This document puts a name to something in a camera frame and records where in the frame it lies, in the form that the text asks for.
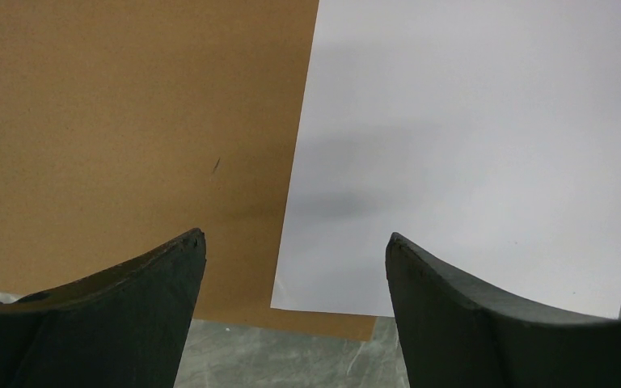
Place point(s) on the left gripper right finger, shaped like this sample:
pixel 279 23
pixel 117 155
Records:
pixel 456 330

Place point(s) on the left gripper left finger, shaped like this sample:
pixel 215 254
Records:
pixel 125 326

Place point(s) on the brown backing board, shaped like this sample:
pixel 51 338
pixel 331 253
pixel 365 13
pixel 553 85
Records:
pixel 125 123

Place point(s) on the white photo sheet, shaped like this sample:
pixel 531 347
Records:
pixel 487 132

